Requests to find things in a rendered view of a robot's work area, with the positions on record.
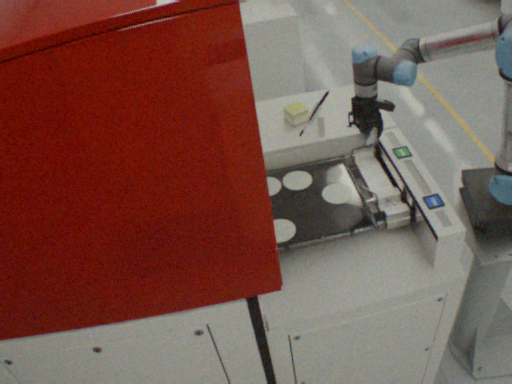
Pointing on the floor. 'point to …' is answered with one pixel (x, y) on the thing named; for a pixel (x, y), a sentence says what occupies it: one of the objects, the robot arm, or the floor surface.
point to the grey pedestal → (484, 323)
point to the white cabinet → (370, 341)
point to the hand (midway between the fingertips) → (372, 142)
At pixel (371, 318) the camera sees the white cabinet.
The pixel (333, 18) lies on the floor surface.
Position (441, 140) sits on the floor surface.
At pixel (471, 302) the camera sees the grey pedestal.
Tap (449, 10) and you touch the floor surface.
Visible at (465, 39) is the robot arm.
